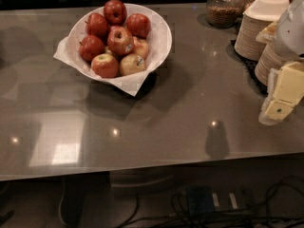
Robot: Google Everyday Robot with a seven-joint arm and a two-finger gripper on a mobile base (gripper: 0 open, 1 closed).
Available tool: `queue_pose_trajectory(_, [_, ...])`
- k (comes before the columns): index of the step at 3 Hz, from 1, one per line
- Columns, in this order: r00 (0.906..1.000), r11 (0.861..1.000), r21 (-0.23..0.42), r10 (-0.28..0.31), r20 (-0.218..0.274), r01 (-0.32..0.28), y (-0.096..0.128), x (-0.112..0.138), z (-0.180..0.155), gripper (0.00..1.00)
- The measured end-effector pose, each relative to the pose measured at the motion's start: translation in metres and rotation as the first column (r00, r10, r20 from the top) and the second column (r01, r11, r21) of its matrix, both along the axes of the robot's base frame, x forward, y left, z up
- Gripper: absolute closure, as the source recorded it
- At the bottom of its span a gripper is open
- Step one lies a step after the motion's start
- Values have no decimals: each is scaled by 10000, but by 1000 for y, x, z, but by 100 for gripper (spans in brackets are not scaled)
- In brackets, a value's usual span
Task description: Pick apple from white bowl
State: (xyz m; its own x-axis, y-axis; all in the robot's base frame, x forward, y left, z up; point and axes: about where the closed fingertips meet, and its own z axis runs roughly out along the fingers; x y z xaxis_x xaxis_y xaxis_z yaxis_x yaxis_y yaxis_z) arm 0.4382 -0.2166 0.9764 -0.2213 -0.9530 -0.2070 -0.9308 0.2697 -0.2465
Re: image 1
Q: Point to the red-yellow apple front left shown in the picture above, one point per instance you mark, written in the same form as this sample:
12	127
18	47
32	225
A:
105	65

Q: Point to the white bowl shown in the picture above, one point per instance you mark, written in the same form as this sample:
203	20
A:
159	40

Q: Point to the red apple centre with sticker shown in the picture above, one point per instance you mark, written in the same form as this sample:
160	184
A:
120	41

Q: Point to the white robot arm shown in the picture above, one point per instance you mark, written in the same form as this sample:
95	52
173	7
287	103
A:
289	34

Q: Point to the black power strip box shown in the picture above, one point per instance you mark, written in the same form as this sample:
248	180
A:
200	200

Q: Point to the yellow apple front right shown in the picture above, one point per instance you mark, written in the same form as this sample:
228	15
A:
131	64

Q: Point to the white foam container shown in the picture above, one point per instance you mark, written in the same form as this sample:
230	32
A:
267	10

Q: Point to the glass jar with grains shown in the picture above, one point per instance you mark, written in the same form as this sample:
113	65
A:
223	13

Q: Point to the black mat under plates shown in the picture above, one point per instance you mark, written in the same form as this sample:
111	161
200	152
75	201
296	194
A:
254	83

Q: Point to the tall stack of paper plates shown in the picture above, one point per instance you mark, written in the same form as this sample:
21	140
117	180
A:
246	44

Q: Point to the white paper liner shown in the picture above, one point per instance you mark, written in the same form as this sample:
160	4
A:
130	84

